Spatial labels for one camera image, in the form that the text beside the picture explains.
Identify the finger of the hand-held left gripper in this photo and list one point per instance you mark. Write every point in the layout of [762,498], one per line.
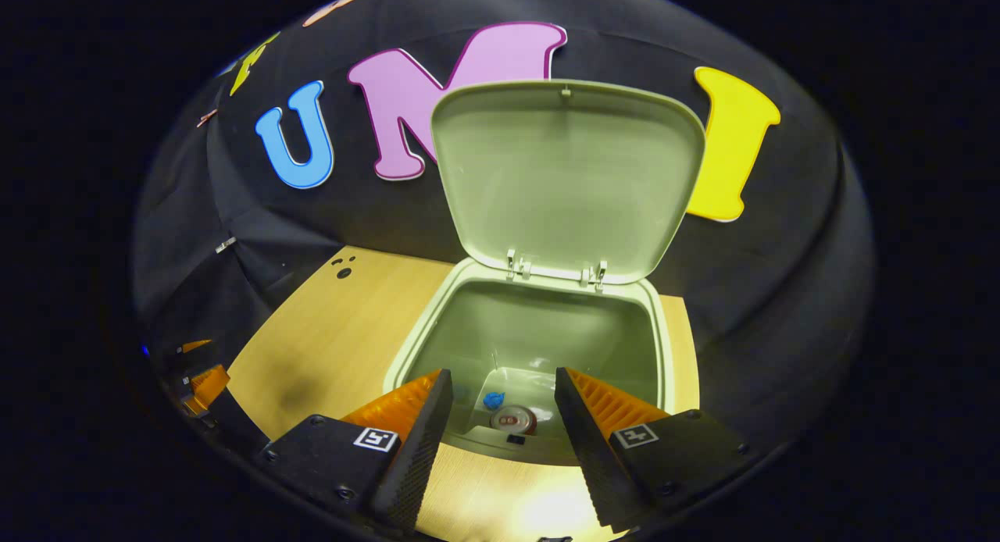
[195,345]
[209,384]

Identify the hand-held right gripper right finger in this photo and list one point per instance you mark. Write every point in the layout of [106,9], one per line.
[590,456]

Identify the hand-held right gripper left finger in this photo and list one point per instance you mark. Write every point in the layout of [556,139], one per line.
[418,456]

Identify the silver pop can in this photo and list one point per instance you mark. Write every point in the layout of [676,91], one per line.
[513,419]

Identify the blue paper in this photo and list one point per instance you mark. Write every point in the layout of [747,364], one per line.
[494,400]

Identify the pale green desktop garbage bin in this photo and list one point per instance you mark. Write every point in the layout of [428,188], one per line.
[570,175]

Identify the wooden desktop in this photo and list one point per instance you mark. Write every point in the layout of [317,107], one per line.
[336,331]

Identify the silver cloth clip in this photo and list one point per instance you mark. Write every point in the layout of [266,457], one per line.
[225,245]

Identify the pink cloth clip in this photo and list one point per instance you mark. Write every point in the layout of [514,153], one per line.
[205,118]

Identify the black backdrop cloth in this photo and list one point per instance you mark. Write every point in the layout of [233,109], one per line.
[781,292]

